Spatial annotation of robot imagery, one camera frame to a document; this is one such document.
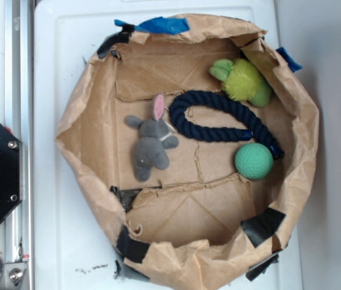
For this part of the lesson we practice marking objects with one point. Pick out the aluminium frame rail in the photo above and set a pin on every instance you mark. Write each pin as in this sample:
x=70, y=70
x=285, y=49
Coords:
x=18, y=87

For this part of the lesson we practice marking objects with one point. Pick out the green rubber ball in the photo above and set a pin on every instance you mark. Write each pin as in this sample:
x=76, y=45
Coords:
x=253, y=161

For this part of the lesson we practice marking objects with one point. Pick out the brown paper bag bin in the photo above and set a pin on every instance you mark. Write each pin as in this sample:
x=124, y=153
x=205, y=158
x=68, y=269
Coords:
x=198, y=224

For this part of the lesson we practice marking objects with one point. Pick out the navy blue rope toy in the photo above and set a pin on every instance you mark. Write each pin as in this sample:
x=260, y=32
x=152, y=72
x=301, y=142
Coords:
x=255, y=127

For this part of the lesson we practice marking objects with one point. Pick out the grey plush bunny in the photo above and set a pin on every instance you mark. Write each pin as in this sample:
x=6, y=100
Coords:
x=154, y=140

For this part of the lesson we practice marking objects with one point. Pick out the white plastic tray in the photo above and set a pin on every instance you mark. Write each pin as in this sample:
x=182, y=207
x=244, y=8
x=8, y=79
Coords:
x=70, y=249

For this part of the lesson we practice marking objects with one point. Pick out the fuzzy green plush animal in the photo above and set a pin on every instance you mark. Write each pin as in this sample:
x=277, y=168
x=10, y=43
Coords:
x=242, y=81

